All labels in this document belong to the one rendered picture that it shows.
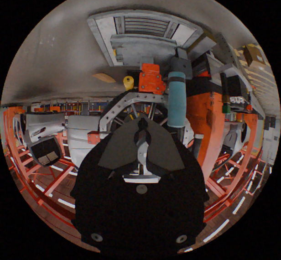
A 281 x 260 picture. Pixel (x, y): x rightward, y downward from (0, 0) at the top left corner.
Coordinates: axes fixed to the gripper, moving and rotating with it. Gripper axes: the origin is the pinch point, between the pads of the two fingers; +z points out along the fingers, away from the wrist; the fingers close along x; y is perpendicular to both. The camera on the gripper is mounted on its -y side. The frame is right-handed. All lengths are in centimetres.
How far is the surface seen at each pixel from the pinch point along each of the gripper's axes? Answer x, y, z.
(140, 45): -3, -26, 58
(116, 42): -22, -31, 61
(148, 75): 2.7, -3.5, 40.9
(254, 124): 235, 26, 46
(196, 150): 21.7, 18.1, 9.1
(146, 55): 2, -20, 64
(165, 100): 12.8, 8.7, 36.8
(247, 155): 235, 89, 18
